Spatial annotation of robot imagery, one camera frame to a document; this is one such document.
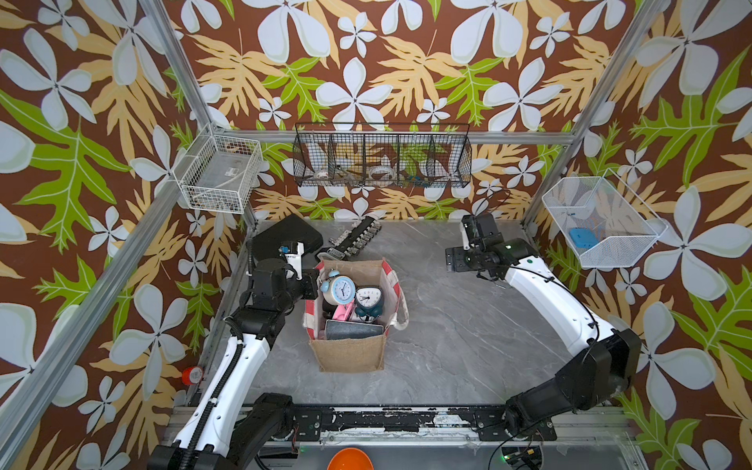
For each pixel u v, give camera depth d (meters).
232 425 0.43
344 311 0.82
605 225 0.82
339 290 0.82
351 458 0.65
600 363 0.41
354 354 0.70
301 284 0.67
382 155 0.97
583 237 0.80
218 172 0.86
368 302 0.85
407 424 0.75
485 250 0.61
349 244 1.12
